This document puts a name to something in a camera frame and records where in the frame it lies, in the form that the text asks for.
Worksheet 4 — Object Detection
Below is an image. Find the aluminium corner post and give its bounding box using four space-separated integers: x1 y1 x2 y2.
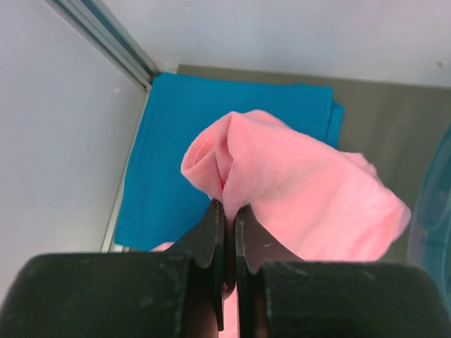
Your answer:
47 0 161 92

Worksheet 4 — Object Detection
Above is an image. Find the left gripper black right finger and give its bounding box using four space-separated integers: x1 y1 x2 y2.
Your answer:
235 206 450 337

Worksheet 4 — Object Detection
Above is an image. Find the teal plastic tub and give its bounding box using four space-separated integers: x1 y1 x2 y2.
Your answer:
407 125 451 282

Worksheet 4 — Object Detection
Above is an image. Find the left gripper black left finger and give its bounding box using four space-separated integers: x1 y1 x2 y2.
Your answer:
1 201 226 337

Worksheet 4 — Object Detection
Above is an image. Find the pink t shirt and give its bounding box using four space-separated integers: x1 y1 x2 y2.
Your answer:
150 109 412 338

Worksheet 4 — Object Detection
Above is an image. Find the folded blue t shirt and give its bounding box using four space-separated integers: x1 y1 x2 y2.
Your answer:
114 73 345 251

